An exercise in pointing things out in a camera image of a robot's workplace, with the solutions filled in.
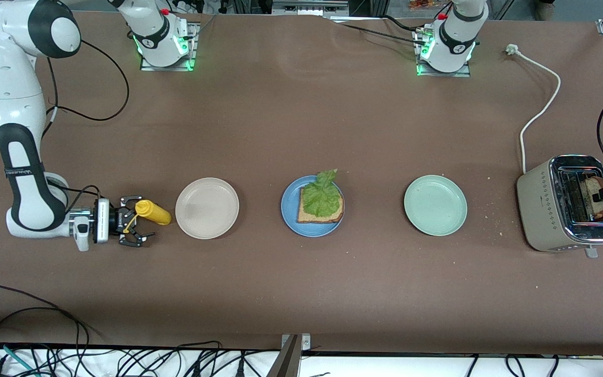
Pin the grey metal mounting post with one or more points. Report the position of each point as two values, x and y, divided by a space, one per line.
291 361

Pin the yellow squeeze bottle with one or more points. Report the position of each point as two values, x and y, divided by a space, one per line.
157 213

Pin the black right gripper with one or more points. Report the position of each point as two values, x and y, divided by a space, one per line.
114 220

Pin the white right gripper mount plate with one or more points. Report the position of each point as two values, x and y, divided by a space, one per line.
102 220

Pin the brown bread slice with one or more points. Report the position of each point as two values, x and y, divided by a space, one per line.
592 186
317 219

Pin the blue round plate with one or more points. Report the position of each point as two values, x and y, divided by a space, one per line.
290 207

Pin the pale green round plate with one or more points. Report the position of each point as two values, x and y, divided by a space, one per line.
435 205

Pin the beige round plate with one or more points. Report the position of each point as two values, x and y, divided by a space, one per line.
207 208

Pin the green lettuce leaf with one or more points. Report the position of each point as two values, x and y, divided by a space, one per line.
322 196

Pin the grey metal rack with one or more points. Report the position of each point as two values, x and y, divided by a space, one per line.
312 6

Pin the white plastic strip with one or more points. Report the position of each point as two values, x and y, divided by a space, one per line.
348 19

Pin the orange snack packet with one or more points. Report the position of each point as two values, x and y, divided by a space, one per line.
427 4

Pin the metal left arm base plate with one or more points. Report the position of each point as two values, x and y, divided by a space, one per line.
445 74

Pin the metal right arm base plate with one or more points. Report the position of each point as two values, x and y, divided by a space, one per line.
193 36

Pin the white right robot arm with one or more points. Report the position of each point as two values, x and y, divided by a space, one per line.
8 78

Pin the beige and chrome toaster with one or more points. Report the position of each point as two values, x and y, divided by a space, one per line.
539 209

